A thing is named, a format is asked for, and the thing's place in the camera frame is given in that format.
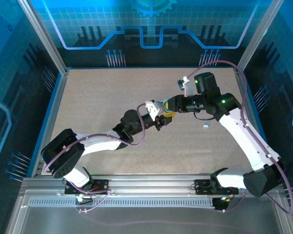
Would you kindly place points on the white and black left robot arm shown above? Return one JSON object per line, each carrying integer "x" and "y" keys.
{"x": 97, "y": 146}

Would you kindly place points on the grey metal front panel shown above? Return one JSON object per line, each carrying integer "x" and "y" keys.
{"x": 149, "y": 214}

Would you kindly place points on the black connector block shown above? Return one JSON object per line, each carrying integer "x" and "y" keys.
{"x": 219, "y": 204}

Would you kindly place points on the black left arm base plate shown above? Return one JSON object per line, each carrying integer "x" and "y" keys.
{"x": 101, "y": 186}

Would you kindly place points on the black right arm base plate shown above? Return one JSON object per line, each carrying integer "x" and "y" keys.
{"x": 201, "y": 186}

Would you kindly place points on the aluminium table side rail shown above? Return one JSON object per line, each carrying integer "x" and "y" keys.
{"x": 51, "y": 122}
{"x": 258, "y": 126}

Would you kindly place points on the aluminium frame post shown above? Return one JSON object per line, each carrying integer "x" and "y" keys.
{"x": 258, "y": 36}
{"x": 46, "y": 39}

